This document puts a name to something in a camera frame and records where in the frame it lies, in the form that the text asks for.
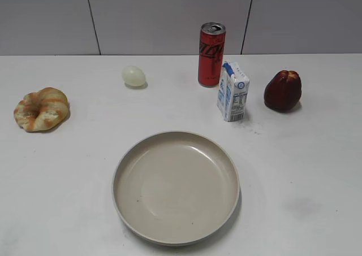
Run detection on white blue milk carton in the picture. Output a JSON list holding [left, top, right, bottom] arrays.
[[217, 61, 250, 122]]

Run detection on beige round plate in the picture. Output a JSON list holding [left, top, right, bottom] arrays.
[[111, 131, 242, 246]]

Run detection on white egg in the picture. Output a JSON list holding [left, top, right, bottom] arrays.
[[122, 66, 146, 87]]

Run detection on red soda can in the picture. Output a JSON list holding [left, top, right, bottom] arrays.
[[198, 22, 226, 87]]

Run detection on dark red wax apple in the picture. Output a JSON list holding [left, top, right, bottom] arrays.
[[264, 70, 302, 111]]

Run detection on twisted bread ring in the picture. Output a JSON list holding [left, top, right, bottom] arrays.
[[13, 87, 70, 133]]

